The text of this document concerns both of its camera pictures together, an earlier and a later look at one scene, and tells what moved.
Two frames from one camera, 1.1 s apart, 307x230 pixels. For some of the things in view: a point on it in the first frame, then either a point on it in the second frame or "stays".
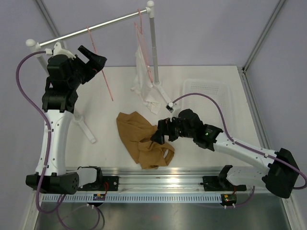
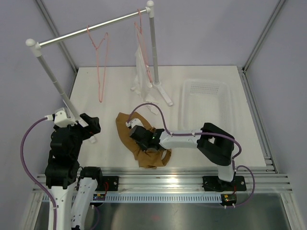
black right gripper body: x=175 y=128 to x=144 y=146
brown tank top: x=136 y=132 stays
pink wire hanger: x=102 y=71 to x=105 y=36
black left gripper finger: x=98 y=62 to x=94 y=125
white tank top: x=143 y=83 stays
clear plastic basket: x=219 y=89 stays
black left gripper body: x=84 y=72 to x=81 y=132
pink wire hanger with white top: x=142 y=45 stays
